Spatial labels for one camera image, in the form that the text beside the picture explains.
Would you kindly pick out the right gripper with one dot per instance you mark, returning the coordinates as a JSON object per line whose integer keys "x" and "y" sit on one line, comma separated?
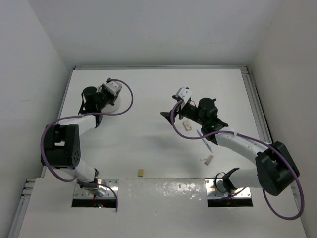
{"x": 168, "y": 115}

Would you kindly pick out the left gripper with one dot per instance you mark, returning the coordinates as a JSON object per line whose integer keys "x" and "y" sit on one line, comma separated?
{"x": 112, "y": 96}

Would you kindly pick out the beige eraser block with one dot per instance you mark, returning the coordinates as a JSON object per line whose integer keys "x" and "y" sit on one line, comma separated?
{"x": 208, "y": 160}

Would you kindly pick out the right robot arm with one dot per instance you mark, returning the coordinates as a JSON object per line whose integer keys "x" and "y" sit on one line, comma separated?
{"x": 274, "y": 169}

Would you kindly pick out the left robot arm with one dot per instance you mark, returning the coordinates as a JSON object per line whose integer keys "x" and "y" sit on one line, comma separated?
{"x": 60, "y": 142}

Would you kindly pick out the white round divided container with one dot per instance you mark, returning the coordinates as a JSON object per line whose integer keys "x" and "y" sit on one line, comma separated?
{"x": 111, "y": 109}

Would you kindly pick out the staples box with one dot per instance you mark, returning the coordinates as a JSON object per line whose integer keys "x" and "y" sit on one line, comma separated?
{"x": 187, "y": 125}

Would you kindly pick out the blue ballpoint pen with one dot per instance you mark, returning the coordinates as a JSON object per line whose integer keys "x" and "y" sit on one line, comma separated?
{"x": 204, "y": 141}

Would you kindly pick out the small yellow eraser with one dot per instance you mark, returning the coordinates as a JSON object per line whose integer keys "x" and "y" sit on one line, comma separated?
{"x": 140, "y": 172}

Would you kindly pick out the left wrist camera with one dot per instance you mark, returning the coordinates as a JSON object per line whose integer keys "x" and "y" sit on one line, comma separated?
{"x": 113, "y": 87}

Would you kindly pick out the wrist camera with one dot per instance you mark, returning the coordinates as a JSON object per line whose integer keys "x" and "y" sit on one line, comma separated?
{"x": 185, "y": 93}
{"x": 113, "y": 87}

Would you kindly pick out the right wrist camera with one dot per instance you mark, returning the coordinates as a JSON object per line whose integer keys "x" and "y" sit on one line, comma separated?
{"x": 185, "y": 93}

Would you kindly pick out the left base plate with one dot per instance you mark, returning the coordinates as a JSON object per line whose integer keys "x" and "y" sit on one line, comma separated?
{"x": 104, "y": 189}

